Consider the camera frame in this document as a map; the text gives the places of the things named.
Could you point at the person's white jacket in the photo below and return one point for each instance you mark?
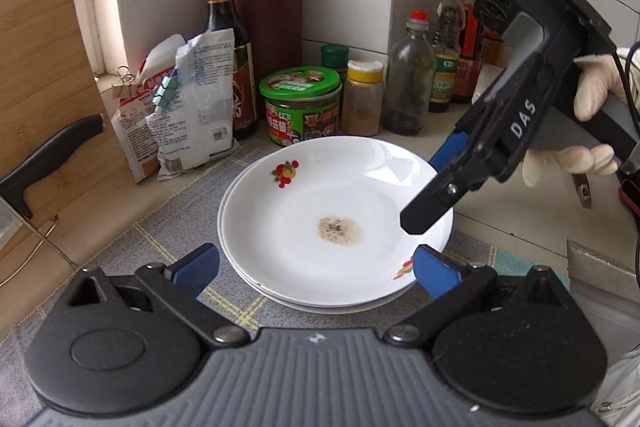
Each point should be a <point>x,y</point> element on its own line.
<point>622,392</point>

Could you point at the grey and teal plaid cloth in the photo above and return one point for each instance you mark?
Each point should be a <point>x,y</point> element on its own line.
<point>175,217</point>

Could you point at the bamboo cutting board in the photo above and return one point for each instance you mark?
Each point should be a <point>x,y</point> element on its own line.
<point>45,72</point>

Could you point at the red and white bag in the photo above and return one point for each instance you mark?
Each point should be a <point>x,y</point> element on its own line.
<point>130,132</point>

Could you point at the red-label sauce bottle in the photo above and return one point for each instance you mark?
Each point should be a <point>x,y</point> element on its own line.
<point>470,57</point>

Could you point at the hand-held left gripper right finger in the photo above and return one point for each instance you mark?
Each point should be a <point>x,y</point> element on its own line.
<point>435,272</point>

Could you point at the white plate with brown stain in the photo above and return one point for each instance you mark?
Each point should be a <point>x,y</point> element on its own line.
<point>340,192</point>

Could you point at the gold binder clip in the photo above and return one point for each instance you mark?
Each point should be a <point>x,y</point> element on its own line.
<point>125,82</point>

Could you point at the person's right hand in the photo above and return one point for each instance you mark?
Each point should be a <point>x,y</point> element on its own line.
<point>595,82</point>

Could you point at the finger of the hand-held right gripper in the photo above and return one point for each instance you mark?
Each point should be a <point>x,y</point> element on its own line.
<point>430,207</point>
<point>449,152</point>

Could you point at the dark red knife block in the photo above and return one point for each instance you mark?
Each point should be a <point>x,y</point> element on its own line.
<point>270,37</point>

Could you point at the white plate with fruit print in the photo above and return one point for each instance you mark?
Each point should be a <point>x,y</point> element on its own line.
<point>325,310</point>
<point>406,268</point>

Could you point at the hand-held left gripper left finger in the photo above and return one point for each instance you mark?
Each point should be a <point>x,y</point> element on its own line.
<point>197,272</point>

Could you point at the spice jar with yellow lid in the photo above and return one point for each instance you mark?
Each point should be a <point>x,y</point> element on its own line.
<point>362,102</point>

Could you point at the dark soy sauce bottle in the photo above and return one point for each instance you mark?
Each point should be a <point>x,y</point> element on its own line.
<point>225,7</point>

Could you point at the small green-lid jar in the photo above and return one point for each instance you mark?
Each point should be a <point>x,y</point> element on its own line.
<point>334,59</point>

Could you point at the green-label sauce bottle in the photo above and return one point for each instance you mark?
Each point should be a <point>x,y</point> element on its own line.
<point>445,72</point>

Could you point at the glass bottle with red cap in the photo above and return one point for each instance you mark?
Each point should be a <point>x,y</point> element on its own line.
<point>407,82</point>

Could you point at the green round can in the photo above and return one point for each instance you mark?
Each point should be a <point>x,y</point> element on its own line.
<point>300,107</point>

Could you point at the white bag with blue print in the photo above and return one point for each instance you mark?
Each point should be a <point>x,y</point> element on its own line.
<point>195,107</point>

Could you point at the teal binder clip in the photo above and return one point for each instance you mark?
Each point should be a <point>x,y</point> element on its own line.
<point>165,93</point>

